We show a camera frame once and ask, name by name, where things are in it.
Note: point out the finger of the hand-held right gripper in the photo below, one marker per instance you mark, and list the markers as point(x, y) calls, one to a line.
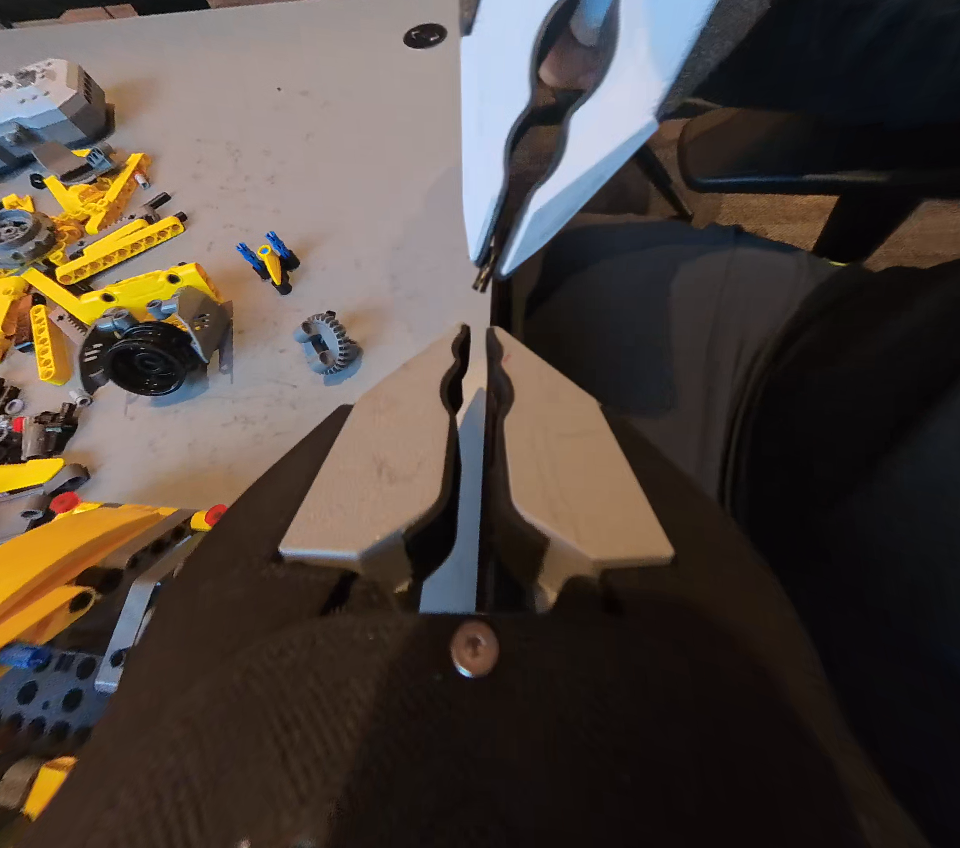
point(660, 37)
point(510, 37)

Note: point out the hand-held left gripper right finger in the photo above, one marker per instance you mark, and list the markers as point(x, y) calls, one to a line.
point(577, 480)

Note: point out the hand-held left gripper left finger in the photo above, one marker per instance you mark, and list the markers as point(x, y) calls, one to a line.
point(375, 480)

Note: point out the black connector piece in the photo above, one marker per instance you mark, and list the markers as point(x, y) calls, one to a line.
point(283, 285)

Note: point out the yellow wedge piece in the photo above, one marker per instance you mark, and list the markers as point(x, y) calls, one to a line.
point(270, 263)

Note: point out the pile of small black pieces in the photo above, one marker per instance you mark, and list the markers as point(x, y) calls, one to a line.
point(37, 424)

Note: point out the black desk grommet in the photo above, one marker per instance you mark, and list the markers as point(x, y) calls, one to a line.
point(425, 35)

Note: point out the person's right hand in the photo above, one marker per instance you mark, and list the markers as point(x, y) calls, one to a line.
point(570, 64)

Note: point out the black mesh armrest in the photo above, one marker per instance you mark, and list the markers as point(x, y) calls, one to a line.
point(787, 150)

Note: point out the yellow grey wheel assembly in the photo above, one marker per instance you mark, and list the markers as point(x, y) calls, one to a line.
point(150, 353)

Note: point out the yellow toy brick car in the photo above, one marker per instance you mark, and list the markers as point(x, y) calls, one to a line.
point(67, 563)

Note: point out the pile of yellow beams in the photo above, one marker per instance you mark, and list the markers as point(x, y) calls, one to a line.
point(112, 247)

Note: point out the grey wheel hub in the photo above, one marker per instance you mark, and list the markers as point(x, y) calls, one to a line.
point(22, 236)

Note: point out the grey battery box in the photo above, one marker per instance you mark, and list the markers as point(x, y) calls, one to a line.
point(52, 105)

